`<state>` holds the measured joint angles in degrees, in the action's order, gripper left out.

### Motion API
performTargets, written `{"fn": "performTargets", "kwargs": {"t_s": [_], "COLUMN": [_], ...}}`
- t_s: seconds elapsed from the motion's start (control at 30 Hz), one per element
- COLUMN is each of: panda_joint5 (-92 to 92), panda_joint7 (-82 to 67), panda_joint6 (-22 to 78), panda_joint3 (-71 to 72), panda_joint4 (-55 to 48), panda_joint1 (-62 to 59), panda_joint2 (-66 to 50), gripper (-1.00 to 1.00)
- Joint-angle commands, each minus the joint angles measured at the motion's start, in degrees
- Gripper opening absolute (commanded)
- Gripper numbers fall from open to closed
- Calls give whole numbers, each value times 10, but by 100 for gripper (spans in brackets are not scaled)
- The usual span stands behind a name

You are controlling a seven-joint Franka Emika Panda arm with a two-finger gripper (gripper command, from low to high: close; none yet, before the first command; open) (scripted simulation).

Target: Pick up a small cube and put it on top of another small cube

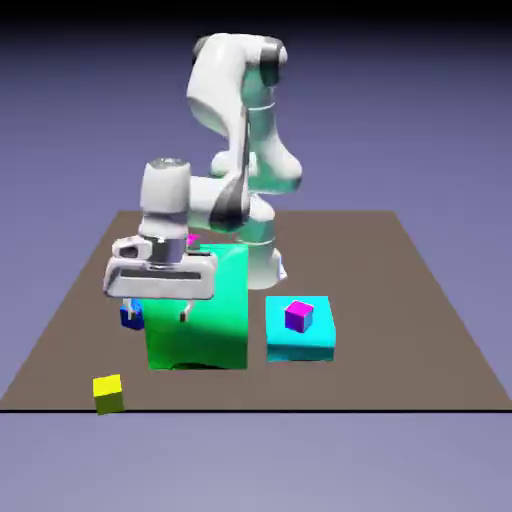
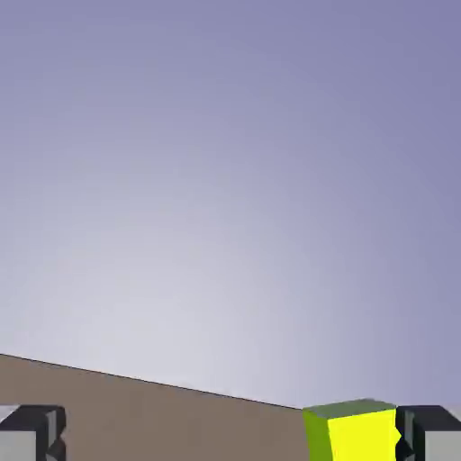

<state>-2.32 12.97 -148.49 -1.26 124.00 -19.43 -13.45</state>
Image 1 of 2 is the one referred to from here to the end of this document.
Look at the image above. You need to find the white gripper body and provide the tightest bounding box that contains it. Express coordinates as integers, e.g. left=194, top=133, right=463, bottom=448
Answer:
left=102, top=253, right=219, bottom=301

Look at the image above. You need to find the small magenta cube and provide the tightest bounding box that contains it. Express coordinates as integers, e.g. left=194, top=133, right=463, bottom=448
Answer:
left=284, top=300, right=316, bottom=334

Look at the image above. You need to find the small yellow cube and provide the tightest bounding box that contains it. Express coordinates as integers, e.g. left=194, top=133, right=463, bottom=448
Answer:
left=92, top=373, right=126, bottom=416

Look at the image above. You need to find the large green box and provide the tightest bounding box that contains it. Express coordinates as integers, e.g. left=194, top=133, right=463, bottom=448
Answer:
left=142, top=243, right=250, bottom=372

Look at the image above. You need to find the large cyan box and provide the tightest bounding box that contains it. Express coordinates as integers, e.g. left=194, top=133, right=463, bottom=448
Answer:
left=264, top=295, right=336, bottom=363

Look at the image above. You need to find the small blue cube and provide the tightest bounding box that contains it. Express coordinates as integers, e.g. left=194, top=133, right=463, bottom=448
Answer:
left=119, top=298, right=146, bottom=332

